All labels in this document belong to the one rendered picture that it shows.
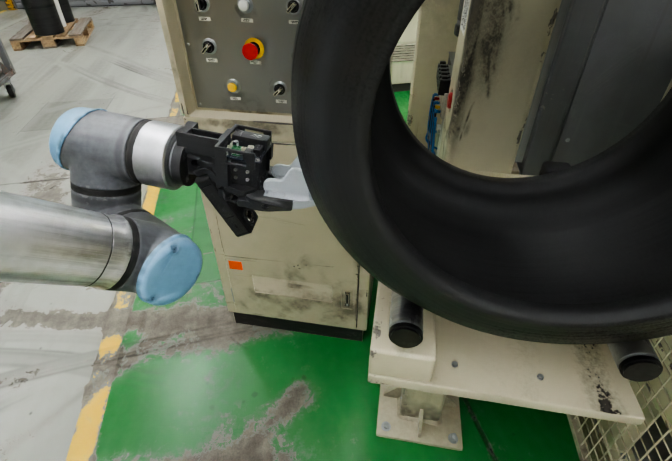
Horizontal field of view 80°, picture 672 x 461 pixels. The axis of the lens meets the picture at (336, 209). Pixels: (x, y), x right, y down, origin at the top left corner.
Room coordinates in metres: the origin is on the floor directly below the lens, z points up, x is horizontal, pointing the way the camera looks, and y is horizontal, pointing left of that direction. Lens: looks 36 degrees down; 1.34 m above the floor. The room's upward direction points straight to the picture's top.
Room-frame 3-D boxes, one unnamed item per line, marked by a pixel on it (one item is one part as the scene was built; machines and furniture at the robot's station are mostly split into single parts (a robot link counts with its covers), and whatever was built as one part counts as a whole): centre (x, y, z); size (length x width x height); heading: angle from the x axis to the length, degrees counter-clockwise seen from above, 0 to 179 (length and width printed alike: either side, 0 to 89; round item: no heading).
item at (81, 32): (5.98, 3.88, 0.38); 1.20 x 0.80 x 0.76; 20
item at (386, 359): (0.50, -0.12, 0.83); 0.36 x 0.09 x 0.06; 170
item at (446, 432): (0.73, -0.28, 0.02); 0.27 x 0.27 x 0.04; 80
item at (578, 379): (0.48, -0.26, 0.80); 0.37 x 0.36 x 0.02; 80
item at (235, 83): (1.20, 0.13, 0.63); 0.56 x 0.41 x 1.27; 80
